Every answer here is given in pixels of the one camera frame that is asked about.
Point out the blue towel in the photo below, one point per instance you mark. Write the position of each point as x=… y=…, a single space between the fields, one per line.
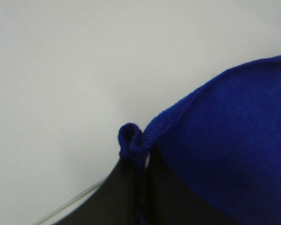
x=223 y=141

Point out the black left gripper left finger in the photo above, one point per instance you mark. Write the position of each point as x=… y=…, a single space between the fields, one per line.
x=114 y=203

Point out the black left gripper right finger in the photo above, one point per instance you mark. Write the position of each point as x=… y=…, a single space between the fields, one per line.
x=169 y=200

